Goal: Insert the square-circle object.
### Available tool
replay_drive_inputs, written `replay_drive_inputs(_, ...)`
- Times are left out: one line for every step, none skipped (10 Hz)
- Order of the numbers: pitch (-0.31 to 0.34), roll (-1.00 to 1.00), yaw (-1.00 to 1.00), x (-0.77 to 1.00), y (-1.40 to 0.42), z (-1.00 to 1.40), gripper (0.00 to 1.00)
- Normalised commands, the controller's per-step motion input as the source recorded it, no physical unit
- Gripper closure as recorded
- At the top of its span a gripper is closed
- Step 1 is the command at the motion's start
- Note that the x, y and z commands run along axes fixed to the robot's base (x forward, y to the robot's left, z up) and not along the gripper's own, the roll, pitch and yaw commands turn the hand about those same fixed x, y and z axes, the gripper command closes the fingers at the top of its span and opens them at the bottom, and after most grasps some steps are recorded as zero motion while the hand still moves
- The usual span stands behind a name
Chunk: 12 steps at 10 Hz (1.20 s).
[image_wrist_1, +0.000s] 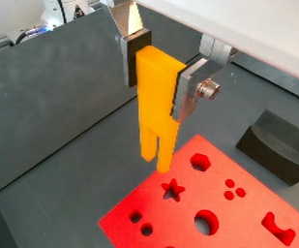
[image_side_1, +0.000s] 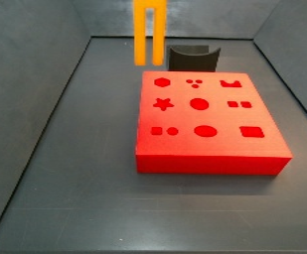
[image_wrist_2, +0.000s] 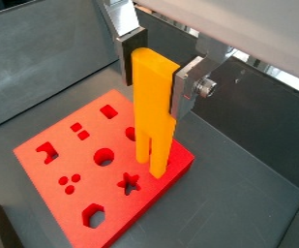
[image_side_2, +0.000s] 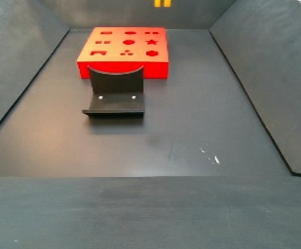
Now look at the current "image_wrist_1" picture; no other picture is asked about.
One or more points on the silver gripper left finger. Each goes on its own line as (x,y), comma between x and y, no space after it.
(134,35)

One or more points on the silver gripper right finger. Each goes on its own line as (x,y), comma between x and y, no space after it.
(195,82)

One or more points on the yellow two-pronged peg object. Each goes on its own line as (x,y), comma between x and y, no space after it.
(156,72)

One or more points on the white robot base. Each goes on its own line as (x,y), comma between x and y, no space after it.
(63,11)

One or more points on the dark grey upright panel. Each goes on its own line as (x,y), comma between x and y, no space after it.
(60,84)

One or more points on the black block holder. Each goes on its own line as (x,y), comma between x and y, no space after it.
(270,142)

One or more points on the red shape-hole board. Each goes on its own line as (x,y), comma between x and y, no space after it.
(207,204)

